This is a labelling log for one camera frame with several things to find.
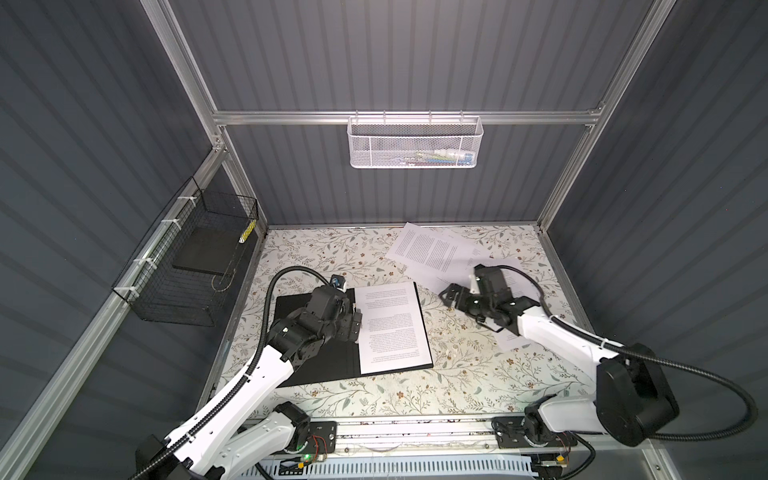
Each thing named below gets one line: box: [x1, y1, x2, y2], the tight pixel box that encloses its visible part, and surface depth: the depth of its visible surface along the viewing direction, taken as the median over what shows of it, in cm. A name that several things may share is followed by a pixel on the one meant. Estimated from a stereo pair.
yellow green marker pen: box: [239, 219, 257, 243], surface depth 84 cm
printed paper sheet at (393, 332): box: [355, 282, 433, 375], surface depth 93 cm
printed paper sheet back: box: [386, 222, 491, 295], surface depth 114 cm
